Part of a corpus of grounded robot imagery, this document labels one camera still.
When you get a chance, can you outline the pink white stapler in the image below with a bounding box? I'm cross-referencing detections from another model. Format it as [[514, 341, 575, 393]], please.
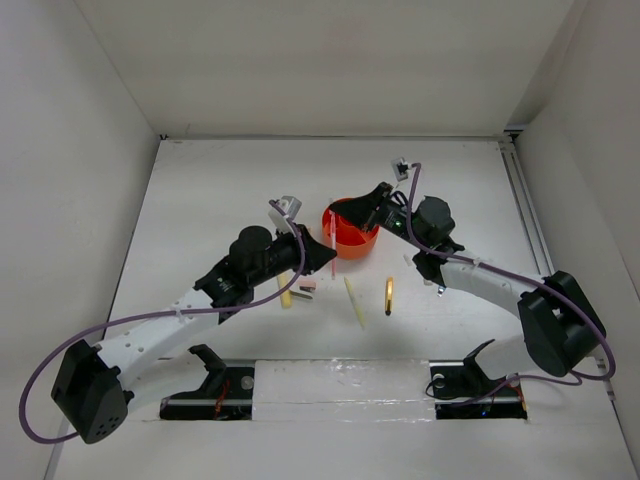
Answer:
[[290, 280, 317, 301]]

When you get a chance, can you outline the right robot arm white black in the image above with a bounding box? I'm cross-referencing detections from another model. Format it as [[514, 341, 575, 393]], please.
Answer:
[[330, 182, 606, 394]]

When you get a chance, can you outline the pink highlighter pen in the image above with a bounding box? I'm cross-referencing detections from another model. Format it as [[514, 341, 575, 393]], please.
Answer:
[[328, 208, 337, 280]]

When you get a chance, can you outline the thick yellow highlighter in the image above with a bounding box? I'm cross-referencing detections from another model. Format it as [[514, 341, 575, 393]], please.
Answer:
[[277, 273, 292, 309]]

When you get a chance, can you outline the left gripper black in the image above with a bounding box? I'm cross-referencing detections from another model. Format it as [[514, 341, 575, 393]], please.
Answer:
[[248, 222, 335, 287]]

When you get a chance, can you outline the aluminium rail right side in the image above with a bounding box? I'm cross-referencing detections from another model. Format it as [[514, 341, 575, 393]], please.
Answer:
[[498, 130, 555, 275]]

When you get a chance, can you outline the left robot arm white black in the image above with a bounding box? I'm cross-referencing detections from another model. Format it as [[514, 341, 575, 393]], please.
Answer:
[[51, 225, 337, 444]]

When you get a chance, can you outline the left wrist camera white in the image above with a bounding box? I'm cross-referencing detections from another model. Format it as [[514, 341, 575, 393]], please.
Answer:
[[268, 195, 302, 234]]

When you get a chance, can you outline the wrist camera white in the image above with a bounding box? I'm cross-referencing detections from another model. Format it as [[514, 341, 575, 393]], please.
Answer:
[[391, 157, 411, 182], [268, 195, 302, 234]]

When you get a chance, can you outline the gold black pen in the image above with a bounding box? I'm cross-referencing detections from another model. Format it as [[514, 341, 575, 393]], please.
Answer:
[[384, 277, 394, 316]]

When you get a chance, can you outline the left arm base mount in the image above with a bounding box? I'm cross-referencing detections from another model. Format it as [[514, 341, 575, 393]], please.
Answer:
[[159, 344, 256, 422]]

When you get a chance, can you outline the orange round divided container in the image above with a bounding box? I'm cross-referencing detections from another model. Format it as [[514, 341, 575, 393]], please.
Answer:
[[321, 208, 379, 260]]

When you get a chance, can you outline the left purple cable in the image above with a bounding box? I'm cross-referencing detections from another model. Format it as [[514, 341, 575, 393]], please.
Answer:
[[18, 198, 307, 444]]

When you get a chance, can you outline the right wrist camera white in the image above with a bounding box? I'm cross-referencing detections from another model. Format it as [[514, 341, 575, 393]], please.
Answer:
[[391, 157, 411, 182]]

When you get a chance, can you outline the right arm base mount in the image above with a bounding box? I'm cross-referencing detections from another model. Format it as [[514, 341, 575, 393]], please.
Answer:
[[425, 340, 528, 420]]

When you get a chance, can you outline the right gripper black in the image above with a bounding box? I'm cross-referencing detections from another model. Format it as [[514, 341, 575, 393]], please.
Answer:
[[330, 182, 429, 251]]

